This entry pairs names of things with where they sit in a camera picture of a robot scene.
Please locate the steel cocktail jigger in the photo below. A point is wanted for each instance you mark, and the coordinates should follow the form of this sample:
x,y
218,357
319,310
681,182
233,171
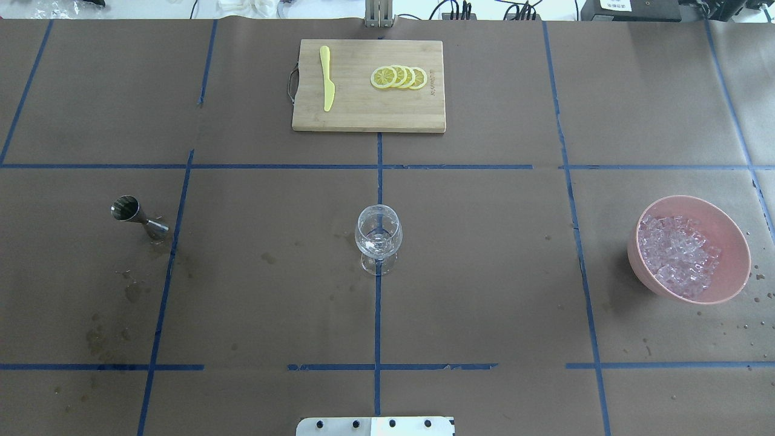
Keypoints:
x,y
128,209

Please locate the aluminium frame post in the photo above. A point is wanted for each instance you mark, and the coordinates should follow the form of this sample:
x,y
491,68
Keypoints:
x,y
379,14

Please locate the pink bowl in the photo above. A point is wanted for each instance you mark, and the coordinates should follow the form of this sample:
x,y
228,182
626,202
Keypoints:
x,y
721,231

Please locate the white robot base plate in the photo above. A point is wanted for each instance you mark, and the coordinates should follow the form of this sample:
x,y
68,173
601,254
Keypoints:
x,y
397,425

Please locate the yellow plastic knife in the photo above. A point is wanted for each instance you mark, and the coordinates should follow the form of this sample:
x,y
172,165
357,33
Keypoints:
x,y
327,82

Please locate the bamboo cutting board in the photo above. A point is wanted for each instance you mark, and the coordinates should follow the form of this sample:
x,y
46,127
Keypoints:
x,y
358,106

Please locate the clear wine glass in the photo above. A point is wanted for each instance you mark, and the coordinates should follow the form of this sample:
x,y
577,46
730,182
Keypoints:
x,y
378,236

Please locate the pile of ice cubes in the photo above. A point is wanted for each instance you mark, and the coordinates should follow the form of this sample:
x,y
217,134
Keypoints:
x,y
678,253

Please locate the back lemon slice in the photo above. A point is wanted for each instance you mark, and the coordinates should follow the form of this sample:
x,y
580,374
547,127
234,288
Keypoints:
x,y
420,78

